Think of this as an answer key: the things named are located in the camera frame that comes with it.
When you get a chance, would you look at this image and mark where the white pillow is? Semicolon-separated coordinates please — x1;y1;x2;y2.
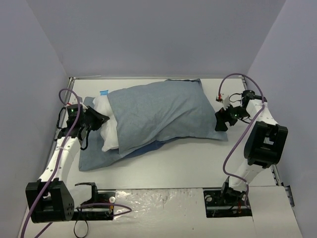
93;95;119;152

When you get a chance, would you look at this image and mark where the blue patterned pillowcase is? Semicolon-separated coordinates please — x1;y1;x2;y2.
79;79;227;172

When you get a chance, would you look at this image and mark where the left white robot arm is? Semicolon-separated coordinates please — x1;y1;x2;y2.
25;104;109;223

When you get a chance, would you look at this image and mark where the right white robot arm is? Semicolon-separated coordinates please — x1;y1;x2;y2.
215;90;288;205

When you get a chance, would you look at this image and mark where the blue white pillow tag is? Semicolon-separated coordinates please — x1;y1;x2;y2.
100;90;109;96

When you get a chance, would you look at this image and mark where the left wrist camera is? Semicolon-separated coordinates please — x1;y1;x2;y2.
66;99;83;107

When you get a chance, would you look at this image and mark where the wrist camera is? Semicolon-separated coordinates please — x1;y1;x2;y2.
216;93;231;111
66;99;83;107

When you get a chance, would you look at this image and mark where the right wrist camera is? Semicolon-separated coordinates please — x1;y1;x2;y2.
216;93;231;111

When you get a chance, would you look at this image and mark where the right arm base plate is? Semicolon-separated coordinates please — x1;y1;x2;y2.
203;188;252;218

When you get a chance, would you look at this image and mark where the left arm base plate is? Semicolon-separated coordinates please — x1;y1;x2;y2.
71;190;115;221

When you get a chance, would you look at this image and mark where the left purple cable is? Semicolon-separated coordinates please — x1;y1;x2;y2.
19;88;133;238

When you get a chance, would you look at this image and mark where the black cable loop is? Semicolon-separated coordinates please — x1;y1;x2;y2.
73;219;90;238

